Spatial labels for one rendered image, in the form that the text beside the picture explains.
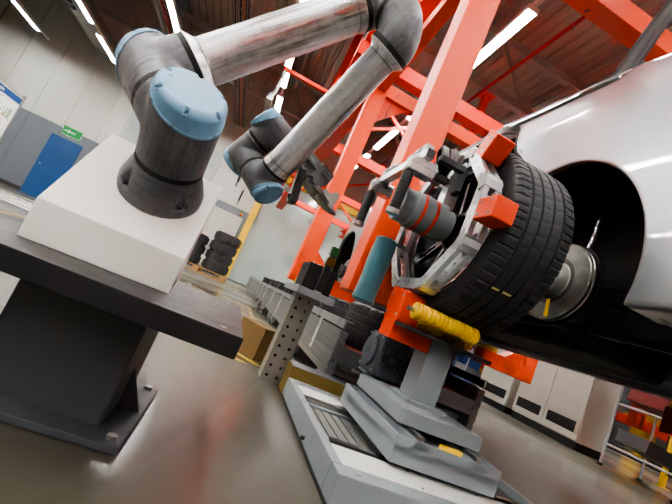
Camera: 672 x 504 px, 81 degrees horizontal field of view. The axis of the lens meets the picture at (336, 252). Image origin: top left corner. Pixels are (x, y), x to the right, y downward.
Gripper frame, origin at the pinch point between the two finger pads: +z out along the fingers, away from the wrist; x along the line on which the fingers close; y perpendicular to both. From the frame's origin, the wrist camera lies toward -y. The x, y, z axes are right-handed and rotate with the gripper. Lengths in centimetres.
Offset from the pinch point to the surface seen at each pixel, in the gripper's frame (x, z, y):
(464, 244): -22.8, 29.8, 19.4
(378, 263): 12.5, 27.3, 6.7
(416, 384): -2, 64, -14
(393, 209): -13.3, 9.7, 12.1
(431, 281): -10.8, 36.4, 9.1
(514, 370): 215, 286, 125
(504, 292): -24, 49, 20
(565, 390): 287, 436, 204
